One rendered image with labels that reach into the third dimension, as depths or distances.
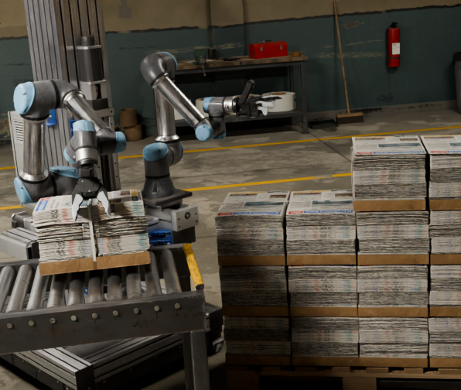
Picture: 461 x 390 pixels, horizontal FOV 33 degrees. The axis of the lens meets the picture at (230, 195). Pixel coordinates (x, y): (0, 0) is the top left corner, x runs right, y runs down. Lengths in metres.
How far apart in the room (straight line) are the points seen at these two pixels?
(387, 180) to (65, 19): 1.53
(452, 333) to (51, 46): 2.09
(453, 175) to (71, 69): 1.68
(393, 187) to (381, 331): 0.62
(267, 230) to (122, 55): 6.65
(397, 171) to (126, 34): 6.84
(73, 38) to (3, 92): 6.31
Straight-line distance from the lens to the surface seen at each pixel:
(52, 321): 2.52
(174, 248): 2.97
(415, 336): 3.39
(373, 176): 3.16
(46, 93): 3.09
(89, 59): 3.48
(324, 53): 10.05
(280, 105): 9.30
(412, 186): 3.18
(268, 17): 9.86
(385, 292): 3.31
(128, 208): 2.68
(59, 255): 2.72
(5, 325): 2.54
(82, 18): 3.56
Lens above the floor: 1.75
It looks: 15 degrees down
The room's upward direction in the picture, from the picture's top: 4 degrees counter-clockwise
